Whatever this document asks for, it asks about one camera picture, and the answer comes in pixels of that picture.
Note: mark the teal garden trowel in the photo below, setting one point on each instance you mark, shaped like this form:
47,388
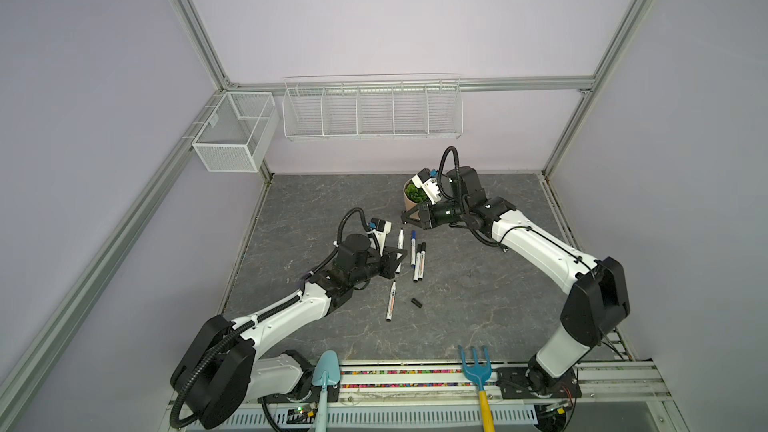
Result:
326,375

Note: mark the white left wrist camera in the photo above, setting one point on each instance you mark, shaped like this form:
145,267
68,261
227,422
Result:
379,229

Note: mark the white mesh basket small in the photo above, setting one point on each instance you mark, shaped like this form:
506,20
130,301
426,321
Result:
237,133

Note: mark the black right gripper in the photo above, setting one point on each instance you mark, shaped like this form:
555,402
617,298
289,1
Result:
426,220

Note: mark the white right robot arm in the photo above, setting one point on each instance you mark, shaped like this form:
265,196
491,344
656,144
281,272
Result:
597,299

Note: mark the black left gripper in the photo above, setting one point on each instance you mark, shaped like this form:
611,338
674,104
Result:
388,257

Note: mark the white marker pen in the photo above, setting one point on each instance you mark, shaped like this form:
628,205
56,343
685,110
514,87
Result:
421,261
400,244
391,301
417,263

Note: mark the pink faceted plant pot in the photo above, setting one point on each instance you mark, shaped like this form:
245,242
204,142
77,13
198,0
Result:
408,205

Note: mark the green artificial plant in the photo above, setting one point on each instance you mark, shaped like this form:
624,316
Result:
415,194

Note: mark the white wire basket long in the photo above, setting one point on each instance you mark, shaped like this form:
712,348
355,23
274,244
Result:
370,106

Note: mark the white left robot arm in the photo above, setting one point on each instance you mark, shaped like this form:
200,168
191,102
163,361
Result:
223,364

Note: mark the blue garden fork yellow handle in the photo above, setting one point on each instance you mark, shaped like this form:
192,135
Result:
478,372

